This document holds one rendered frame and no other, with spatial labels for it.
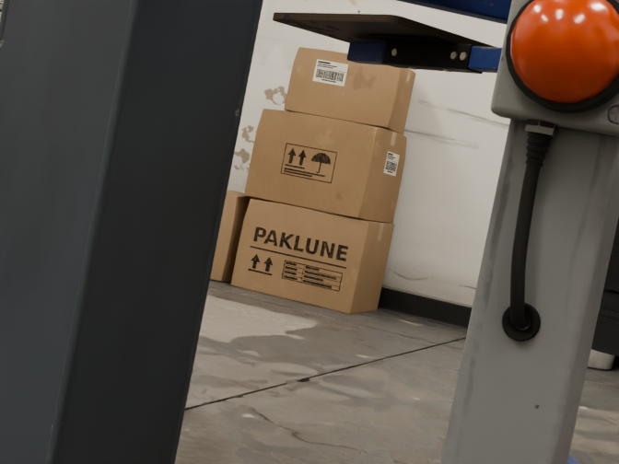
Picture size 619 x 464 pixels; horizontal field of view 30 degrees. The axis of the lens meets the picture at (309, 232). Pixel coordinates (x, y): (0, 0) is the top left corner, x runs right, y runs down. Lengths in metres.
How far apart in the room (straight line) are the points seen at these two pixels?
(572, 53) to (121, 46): 0.66
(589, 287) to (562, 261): 0.01
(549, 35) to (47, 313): 0.72
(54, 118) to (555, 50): 0.71
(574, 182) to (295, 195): 4.86
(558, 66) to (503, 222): 0.07
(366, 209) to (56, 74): 4.18
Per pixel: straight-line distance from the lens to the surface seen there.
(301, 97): 5.30
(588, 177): 0.41
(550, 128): 0.41
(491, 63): 2.50
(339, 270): 5.17
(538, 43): 0.38
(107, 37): 1.01
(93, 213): 0.99
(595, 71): 0.38
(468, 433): 0.42
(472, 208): 5.49
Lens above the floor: 0.59
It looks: 3 degrees down
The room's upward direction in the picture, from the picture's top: 11 degrees clockwise
